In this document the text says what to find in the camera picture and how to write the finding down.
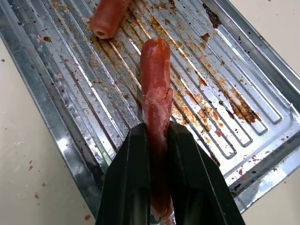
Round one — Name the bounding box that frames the long red sausage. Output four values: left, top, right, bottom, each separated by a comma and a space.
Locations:
140, 38, 174, 223

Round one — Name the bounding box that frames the short red sausage with hole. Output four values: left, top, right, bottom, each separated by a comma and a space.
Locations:
90, 0, 133, 39

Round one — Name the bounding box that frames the stained ribbed metal baking tray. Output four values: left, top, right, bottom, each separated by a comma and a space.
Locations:
0, 0, 300, 218

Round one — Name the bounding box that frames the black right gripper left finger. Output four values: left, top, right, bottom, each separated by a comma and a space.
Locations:
95, 123, 152, 225

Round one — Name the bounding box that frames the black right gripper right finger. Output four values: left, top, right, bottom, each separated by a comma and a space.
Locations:
167, 120, 246, 225

